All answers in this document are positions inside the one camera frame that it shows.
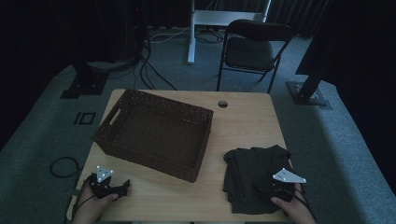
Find black floor cables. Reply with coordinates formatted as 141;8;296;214
133;29;224;91

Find person's right hand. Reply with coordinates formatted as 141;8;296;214
270;183;305;217

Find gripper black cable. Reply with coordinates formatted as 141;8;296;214
292;184;318;222
70;174;96;222

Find black stand with square base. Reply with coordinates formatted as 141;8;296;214
60;61;110;100

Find white metal desk frame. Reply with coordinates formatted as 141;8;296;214
186;0;273;65

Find dark curtain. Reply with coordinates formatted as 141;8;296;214
266;0;332;39

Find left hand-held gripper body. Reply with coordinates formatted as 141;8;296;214
89;165;123;200

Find white floor cable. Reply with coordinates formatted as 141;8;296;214
148;25;191;44

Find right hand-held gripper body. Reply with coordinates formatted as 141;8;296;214
266;167;307;203

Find person's left hand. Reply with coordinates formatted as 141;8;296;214
78;181;120;217

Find black folding chair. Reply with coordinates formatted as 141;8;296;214
216;19;294;95

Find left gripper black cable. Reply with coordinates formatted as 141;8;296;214
70;174;96;222

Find black slanted stand with base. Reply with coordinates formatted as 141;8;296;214
286;36;333;111

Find brown wicker basket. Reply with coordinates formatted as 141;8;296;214
92;89;215;184

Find black cable loop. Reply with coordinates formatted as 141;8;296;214
49;156;81;179

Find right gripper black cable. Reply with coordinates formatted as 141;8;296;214
292;184;318;222

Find dark garment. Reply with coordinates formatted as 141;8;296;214
222;144;295;216

